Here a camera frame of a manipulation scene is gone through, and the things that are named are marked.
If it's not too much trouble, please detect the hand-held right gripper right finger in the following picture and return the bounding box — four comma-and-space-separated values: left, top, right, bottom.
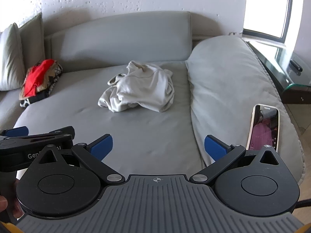
189, 135, 289, 184

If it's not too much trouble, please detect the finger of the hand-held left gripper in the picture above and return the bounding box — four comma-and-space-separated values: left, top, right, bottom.
0, 126, 29, 137
31, 126, 75, 139

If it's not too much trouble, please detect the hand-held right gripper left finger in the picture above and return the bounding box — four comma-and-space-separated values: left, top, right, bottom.
29, 134, 125, 184

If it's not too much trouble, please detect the white t-shirt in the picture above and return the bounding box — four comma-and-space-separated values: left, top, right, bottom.
98, 60, 175, 113

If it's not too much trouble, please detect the pile of red patterned clothes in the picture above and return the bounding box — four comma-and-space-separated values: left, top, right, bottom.
20, 64, 64, 108

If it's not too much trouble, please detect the person's left hand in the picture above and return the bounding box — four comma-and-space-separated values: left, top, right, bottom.
0, 178, 25, 221

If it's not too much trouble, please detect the grey sofa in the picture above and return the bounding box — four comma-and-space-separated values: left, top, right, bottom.
0, 11, 311, 187

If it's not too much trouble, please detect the tan patterned cloth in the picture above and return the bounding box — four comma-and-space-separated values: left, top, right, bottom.
21, 62, 61, 100

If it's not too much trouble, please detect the smartphone in beige case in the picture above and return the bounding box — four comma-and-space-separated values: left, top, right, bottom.
246, 104, 281, 154

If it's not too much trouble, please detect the red garment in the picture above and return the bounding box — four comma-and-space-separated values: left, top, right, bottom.
22, 59, 54, 97

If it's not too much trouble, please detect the large light grey cushion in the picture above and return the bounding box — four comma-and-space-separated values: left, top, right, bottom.
185, 35, 307, 182

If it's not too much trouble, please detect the light grey pillow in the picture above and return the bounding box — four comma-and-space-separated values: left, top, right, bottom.
0, 22, 26, 91

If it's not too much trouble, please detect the taupe square cushion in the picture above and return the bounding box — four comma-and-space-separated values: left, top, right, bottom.
18, 12, 46, 66

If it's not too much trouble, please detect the glass side table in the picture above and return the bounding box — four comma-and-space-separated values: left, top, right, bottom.
245, 40, 311, 105

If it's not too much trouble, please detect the grey back cushion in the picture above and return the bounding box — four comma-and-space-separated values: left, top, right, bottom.
59, 11, 193, 72

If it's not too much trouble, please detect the black remote control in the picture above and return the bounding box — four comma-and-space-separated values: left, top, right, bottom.
290, 59, 304, 72

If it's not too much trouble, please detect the window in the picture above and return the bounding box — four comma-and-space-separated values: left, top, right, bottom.
243, 0, 295, 46

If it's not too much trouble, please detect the black cable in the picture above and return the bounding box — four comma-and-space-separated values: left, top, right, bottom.
295, 198, 311, 209

